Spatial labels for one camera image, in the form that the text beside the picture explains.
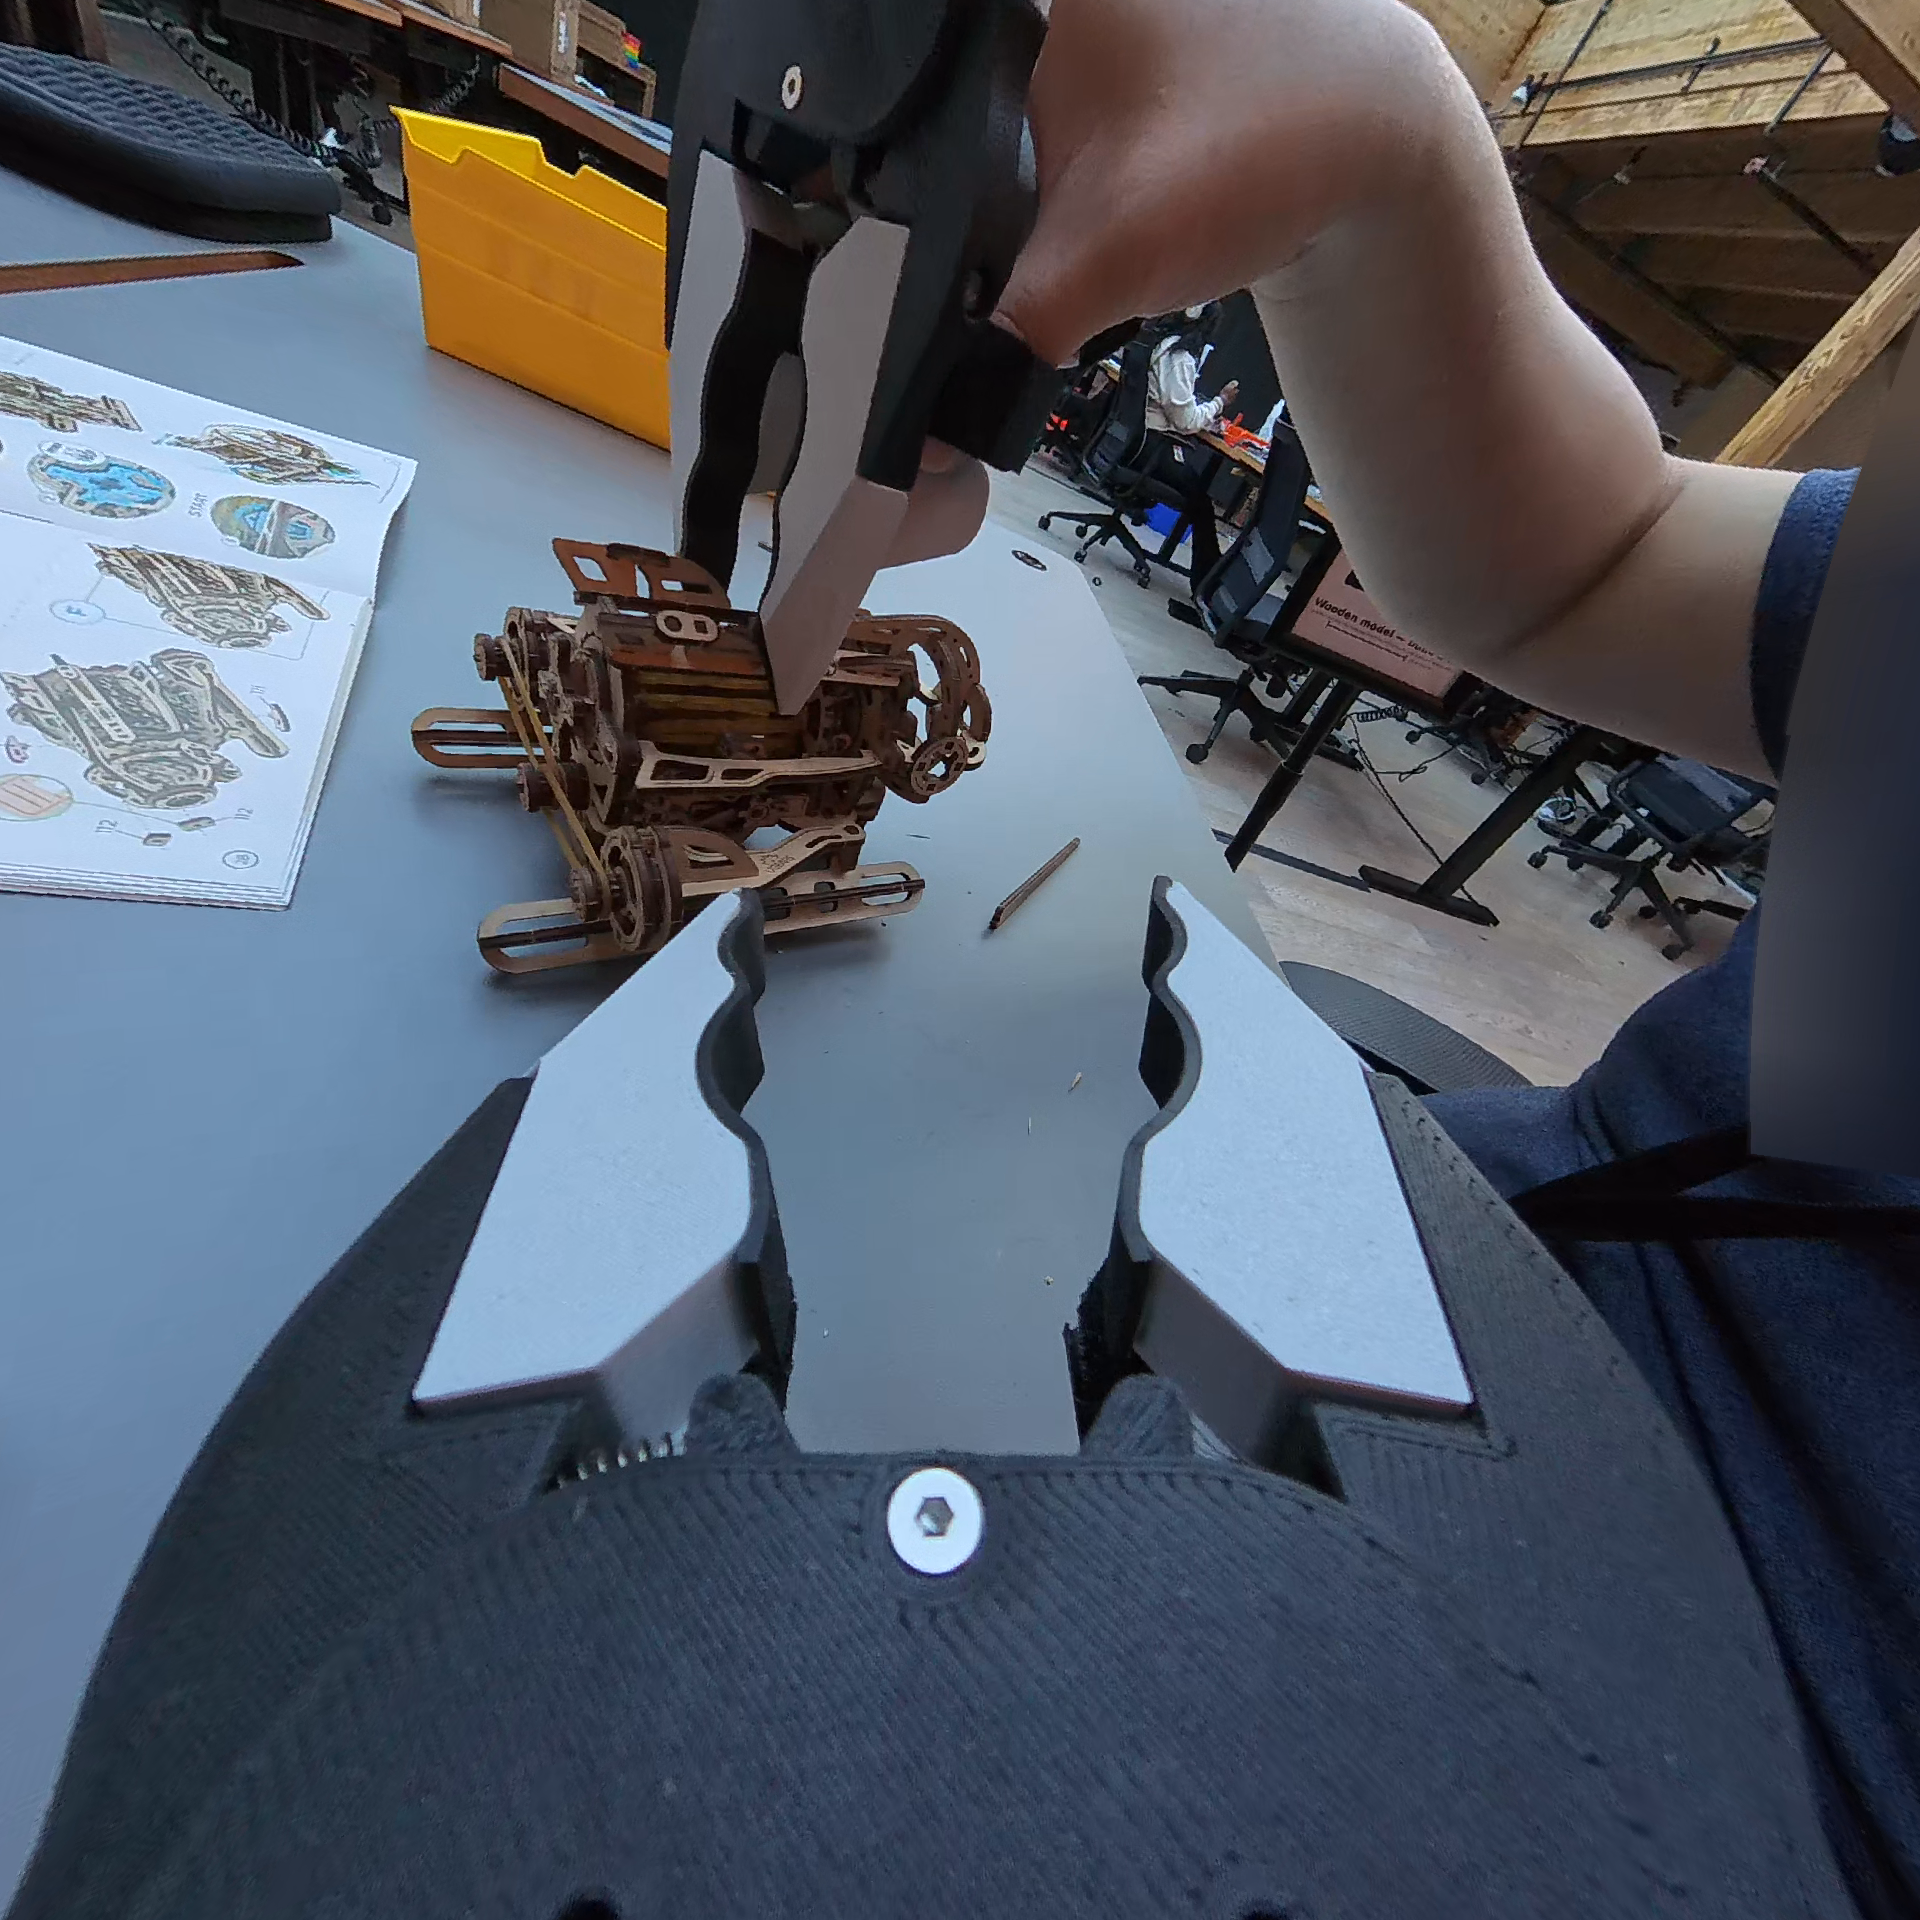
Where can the person's right forearm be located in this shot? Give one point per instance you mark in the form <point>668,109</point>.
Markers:
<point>1502,450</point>

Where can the pink sign with black pattern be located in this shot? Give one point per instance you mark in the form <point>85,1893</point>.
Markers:
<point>1365,632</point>

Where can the black mesh office chair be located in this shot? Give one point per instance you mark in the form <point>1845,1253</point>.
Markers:
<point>1393,1019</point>

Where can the black desk foot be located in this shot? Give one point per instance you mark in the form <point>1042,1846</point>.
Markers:
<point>1433,892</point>

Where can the illustrated instruction booklet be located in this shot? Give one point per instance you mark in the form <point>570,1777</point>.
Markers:
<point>150,632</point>

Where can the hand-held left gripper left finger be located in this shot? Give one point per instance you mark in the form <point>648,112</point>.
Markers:
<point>614,1200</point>

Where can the black mesh chair headrest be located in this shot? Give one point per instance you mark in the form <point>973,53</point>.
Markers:
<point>133,144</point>

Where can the black background office chair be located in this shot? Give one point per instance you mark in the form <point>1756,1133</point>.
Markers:
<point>1260,588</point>
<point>1116,479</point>
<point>1665,842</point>

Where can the stacked yellow plastic bins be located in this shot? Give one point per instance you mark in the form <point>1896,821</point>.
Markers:
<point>525,256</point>

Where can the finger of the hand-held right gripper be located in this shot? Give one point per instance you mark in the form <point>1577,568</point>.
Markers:
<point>841,450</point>
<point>700,377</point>

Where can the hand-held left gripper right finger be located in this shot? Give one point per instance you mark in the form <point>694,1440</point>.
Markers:
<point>1289,1200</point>

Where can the black desk leg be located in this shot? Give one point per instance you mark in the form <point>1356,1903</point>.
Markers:
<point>1289,774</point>

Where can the person's right hand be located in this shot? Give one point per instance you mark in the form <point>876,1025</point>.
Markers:
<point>1201,134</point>

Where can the thin wooden stick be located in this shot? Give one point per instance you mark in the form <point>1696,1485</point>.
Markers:
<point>1036,883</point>

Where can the wooden submarine model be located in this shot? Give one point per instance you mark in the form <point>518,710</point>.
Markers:
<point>675,751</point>

